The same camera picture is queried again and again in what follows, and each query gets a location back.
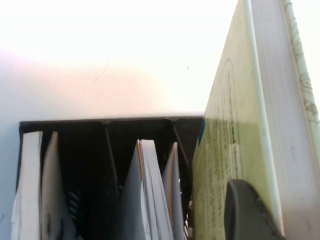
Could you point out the white book blue spine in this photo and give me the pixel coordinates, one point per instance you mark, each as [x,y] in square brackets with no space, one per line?
[30,175]

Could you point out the yellow-green mechanical design book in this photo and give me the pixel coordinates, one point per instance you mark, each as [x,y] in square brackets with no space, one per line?
[250,112]

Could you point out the black plastic book stand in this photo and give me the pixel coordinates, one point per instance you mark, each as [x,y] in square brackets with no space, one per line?
[85,150]

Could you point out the white book orange stripe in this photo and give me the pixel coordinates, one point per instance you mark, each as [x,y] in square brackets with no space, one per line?
[147,190]

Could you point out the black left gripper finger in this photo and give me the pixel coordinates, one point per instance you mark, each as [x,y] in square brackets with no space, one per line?
[245,212]

